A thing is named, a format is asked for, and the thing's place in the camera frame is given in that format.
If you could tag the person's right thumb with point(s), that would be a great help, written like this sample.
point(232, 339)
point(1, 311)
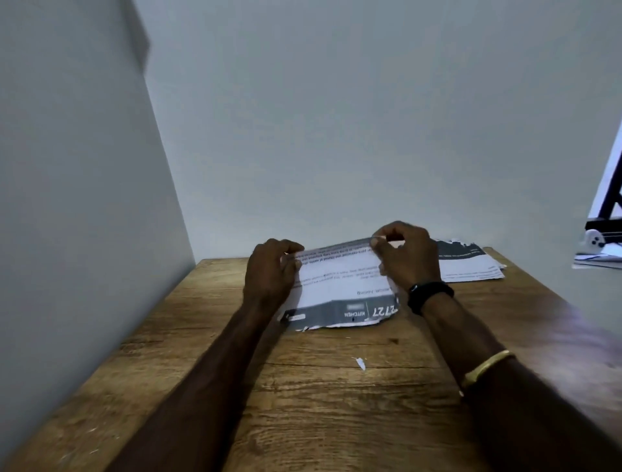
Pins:
point(381, 255)

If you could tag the torn white and grey paper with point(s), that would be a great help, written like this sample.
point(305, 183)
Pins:
point(469, 265)

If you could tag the person's right forearm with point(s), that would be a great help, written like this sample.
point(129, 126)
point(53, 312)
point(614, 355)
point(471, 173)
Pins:
point(491, 389)

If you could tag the person's left fingers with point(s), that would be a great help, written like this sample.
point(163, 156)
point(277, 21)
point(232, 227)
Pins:
point(291, 253)

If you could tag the person's left forearm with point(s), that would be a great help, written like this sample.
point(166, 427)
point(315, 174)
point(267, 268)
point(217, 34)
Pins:
point(204, 389)

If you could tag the black wristband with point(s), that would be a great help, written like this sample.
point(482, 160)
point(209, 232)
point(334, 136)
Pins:
point(430, 292)

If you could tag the black stand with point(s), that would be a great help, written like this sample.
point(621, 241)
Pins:
point(610, 204)

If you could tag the white plastic device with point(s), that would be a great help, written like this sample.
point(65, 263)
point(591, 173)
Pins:
point(593, 239)

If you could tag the stack of white papers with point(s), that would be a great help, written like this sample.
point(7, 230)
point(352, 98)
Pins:
point(600, 258)

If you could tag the yellow bangle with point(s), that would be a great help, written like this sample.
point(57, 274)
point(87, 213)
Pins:
point(486, 365)

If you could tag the person's left hand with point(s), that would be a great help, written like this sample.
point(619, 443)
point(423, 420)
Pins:
point(265, 277)

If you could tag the person's right hand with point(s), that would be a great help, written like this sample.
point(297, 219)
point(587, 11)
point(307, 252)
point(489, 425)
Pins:
point(413, 257)

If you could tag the small white paper scrap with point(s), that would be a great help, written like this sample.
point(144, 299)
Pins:
point(360, 363)

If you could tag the white and grey printed paper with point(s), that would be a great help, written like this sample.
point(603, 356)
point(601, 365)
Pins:
point(340, 291)

